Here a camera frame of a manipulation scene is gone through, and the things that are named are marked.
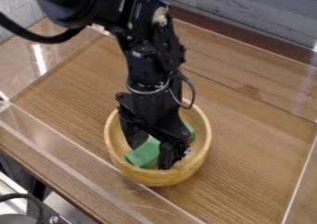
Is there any brown wooden bowl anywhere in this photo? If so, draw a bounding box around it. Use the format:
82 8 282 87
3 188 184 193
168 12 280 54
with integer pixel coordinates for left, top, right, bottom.
104 105 211 187

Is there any black cable lower left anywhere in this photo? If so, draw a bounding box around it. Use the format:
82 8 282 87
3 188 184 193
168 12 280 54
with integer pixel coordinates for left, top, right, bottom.
0 193 43 224

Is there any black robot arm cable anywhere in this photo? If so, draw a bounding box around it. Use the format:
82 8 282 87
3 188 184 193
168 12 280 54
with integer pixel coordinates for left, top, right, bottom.
0 11 85 44

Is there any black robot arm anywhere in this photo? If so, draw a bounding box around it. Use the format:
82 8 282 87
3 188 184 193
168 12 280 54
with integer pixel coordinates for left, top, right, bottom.
37 0 191 169

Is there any black metal frame bracket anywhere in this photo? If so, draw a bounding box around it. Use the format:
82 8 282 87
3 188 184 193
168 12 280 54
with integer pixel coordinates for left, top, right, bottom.
25 200 70 224

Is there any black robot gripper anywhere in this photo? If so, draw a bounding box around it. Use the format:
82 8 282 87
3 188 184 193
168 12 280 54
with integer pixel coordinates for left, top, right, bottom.
114 85 191 170

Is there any green rectangular block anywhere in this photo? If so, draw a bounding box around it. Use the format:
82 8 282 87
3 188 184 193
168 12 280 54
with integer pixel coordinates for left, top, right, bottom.
124 123 195 169

